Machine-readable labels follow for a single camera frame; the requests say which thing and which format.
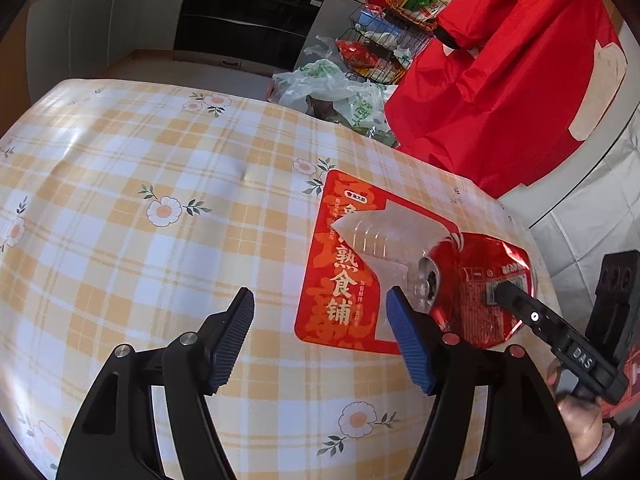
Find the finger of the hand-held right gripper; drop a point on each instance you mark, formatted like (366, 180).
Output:
(520, 305)

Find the white green shopping bags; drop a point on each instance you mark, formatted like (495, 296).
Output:
(320, 80)

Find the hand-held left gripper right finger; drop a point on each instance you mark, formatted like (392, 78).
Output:
(412, 340)

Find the red plastic stool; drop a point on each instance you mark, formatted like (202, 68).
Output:
(632, 380)

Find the blue bowl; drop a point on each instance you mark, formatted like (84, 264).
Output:
(371, 15)

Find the red food pouch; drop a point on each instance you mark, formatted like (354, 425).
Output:
(340, 260)

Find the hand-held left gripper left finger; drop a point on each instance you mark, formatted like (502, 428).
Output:
(232, 340)

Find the person's right forearm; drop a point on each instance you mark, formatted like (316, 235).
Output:
(607, 452)

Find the crushed red drink can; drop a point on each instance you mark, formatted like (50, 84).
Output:
(470, 280)

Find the red hanging apron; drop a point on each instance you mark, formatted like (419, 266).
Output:
(490, 110)

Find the black stove oven unit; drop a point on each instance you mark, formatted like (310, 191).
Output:
(250, 15)

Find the grey lower cabinets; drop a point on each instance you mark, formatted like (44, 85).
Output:
(100, 20)

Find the person's right hand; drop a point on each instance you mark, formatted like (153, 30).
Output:
(577, 415)

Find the red snack bag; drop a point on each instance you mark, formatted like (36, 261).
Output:
(357, 54)

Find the white creased wall sheet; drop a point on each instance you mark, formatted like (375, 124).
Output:
(585, 210)

